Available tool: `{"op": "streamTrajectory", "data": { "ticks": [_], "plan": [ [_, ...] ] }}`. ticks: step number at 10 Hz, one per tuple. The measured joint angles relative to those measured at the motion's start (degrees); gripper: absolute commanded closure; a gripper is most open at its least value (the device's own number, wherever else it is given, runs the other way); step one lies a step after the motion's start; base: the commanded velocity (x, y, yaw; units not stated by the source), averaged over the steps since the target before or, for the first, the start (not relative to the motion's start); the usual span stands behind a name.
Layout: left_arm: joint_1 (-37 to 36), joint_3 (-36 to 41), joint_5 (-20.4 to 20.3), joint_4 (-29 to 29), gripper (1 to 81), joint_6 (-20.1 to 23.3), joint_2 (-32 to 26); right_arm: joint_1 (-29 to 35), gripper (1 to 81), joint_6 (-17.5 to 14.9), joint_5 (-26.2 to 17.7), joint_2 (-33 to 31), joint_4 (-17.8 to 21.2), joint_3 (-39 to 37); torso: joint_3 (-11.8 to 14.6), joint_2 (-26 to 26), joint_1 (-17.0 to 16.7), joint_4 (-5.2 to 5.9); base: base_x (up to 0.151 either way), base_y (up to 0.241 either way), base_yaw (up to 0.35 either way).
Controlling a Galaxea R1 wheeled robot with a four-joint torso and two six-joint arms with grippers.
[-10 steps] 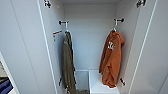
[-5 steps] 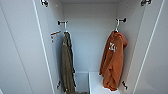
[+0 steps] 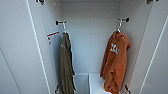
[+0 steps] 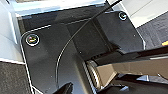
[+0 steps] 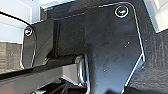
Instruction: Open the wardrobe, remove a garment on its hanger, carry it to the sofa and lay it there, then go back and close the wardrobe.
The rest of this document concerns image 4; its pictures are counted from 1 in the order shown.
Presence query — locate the round base light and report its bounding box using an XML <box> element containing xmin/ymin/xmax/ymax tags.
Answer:
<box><xmin>25</xmin><ymin>33</ymin><xmax>41</xmax><ymax>47</ymax></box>

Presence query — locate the dark robot torso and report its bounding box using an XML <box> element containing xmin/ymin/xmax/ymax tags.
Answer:
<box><xmin>84</xmin><ymin>44</ymin><xmax>168</xmax><ymax>94</ymax></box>

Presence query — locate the white wardrobe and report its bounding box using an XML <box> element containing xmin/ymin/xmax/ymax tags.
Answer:
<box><xmin>11</xmin><ymin>0</ymin><xmax>113</xmax><ymax>18</ymax></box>

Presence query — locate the thin black base cable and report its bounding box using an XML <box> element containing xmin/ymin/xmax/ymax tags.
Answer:
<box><xmin>54</xmin><ymin>0</ymin><xmax>123</xmax><ymax>91</ymax></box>

